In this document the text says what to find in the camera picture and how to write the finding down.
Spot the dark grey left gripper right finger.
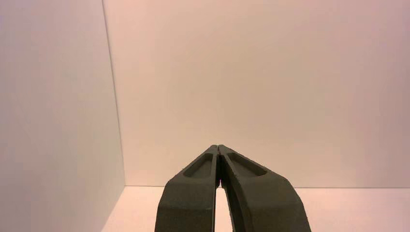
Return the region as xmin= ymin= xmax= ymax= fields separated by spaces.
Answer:
xmin=219 ymin=145 xmax=312 ymax=232

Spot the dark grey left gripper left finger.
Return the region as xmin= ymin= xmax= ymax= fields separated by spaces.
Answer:
xmin=154 ymin=145 xmax=221 ymax=232

